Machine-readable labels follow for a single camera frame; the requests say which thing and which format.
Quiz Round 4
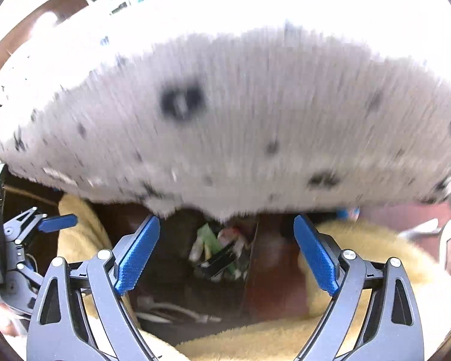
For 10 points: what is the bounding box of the white cable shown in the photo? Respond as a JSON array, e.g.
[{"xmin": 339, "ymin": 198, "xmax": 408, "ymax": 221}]
[{"xmin": 135, "ymin": 297, "xmax": 222, "ymax": 324}]

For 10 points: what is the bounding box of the green daisy tube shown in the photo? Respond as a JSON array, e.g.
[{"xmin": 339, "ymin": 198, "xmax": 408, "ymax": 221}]
[{"xmin": 190, "ymin": 224, "xmax": 222, "ymax": 262}]

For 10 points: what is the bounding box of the black box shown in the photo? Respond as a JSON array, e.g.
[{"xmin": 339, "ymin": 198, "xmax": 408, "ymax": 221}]
[{"xmin": 195, "ymin": 241, "xmax": 237, "ymax": 279}]

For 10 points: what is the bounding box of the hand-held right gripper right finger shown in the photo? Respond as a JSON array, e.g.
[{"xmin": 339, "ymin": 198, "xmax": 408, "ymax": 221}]
[{"xmin": 293, "ymin": 214, "xmax": 425, "ymax": 361}]

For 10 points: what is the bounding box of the brown wooden headboard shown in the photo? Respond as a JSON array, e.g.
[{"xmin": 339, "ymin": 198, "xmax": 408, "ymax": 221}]
[{"xmin": 0, "ymin": 0, "xmax": 89, "ymax": 94}]

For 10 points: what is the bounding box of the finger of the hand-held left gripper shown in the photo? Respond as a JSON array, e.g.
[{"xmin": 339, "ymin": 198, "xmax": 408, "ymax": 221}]
[
  {"xmin": 3, "ymin": 207, "xmax": 78, "ymax": 247},
  {"xmin": 5, "ymin": 246, "xmax": 46, "ymax": 309}
]

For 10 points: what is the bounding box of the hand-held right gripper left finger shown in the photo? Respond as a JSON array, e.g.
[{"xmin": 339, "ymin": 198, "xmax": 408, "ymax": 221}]
[{"xmin": 26, "ymin": 214, "xmax": 162, "ymax": 361}]

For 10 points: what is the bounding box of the grey printed blanket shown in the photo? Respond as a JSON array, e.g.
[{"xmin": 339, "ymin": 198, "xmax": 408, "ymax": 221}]
[{"xmin": 0, "ymin": 0, "xmax": 451, "ymax": 222}]

